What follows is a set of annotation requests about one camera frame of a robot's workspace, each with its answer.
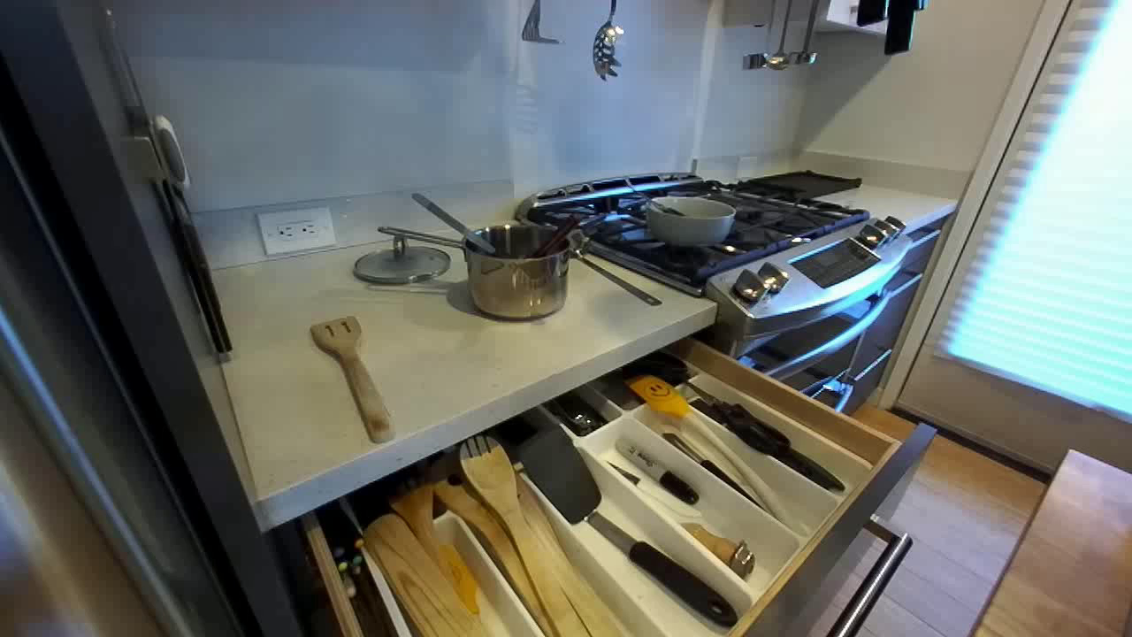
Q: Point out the wooden kitchen drawer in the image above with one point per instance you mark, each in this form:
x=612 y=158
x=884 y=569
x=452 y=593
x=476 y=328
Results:
x=827 y=531

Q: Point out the white cutlery organizer tray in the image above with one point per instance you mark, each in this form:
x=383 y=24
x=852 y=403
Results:
x=720 y=507

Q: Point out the hanging slotted metal spoon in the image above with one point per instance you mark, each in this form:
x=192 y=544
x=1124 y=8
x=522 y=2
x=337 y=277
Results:
x=609 y=46

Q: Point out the wooden spoon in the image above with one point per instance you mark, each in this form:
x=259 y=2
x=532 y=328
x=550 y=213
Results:
x=407 y=572
x=426 y=517
x=479 y=517

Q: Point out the wooden table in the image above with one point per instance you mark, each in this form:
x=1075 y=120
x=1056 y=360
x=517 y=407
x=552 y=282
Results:
x=1066 y=554

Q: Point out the wooden fork spatula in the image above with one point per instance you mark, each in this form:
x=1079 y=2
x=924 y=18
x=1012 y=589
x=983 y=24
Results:
x=498 y=472

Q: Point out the narrow white utensil tray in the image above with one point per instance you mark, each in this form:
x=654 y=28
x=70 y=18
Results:
x=498 y=586

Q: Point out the round metal pot lid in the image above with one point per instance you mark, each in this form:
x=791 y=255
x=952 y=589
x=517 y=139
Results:
x=403 y=262

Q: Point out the slotted wooden spatula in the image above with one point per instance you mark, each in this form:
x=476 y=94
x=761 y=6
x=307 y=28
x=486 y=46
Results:
x=355 y=372

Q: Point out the white wall outlet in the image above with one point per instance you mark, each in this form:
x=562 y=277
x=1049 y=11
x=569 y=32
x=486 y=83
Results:
x=295 y=231

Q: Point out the black cast iron grate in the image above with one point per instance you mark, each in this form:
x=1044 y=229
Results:
x=756 y=231

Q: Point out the black range knob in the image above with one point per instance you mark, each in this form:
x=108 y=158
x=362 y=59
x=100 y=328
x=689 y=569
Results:
x=748 y=287
x=773 y=277

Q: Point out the black sheathed knife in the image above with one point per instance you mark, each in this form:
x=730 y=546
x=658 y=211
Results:
x=761 y=435

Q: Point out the hanging metal ladle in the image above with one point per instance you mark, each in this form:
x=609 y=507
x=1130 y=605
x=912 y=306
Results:
x=781 y=55

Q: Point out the stainless steel gas range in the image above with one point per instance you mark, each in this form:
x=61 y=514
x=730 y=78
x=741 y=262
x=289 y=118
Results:
x=816 y=294

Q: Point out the white ceramic bowl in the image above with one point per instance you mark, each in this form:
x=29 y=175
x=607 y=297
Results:
x=691 y=223

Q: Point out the black nylon spatula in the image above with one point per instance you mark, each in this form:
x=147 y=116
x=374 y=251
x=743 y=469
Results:
x=562 y=472

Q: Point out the dark refrigerator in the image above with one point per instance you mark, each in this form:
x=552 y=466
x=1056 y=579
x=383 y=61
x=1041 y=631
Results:
x=82 y=355

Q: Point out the hanging metal spatula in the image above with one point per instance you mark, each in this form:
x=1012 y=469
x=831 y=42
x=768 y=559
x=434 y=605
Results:
x=537 y=27

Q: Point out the stainless steel saucepan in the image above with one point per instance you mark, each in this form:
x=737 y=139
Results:
x=517 y=285

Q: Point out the white window blind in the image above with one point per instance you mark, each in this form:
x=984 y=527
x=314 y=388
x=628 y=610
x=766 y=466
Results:
x=1049 y=236

